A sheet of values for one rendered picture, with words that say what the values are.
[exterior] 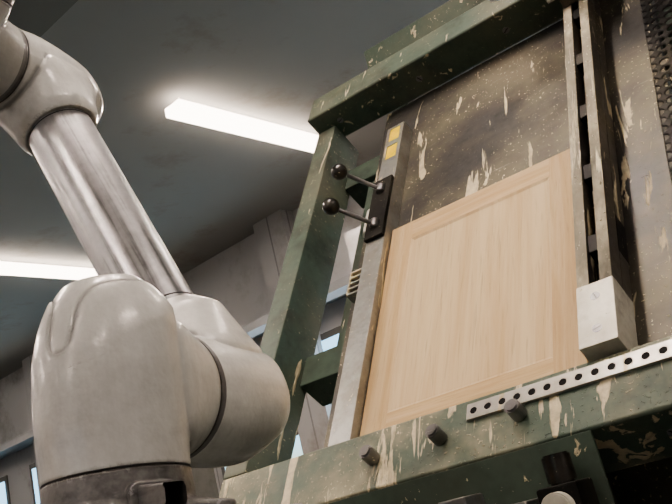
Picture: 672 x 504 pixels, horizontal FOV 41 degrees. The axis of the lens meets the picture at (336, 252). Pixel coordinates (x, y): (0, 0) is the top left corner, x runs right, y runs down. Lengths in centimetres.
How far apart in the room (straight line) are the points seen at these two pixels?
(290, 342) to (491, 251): 50
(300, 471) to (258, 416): 52
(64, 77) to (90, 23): 279
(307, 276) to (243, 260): 495
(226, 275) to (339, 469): 565
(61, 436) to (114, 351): 10
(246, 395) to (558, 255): 72
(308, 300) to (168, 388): 113
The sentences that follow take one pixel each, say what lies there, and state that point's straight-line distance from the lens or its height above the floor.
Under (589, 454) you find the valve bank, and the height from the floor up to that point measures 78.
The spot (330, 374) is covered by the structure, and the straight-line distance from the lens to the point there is 188.
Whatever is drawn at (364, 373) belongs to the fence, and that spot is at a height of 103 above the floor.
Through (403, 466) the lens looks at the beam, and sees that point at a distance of 147.
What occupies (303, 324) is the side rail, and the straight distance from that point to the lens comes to 201.
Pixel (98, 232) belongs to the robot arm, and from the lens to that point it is 127.
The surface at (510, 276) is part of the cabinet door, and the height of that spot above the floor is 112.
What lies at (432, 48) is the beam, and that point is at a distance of 233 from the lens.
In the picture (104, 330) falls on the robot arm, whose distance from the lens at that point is 95.
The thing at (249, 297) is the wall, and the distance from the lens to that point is 695.
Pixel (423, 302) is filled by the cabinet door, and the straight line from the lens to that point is 174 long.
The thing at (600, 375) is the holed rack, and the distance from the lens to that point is 135.
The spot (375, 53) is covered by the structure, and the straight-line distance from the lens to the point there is 296.
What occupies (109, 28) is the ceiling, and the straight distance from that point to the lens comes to 427.
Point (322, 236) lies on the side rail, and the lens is 220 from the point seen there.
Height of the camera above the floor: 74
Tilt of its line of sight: 18 degrees up
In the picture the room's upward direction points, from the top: 14 degrees counter-clockwise
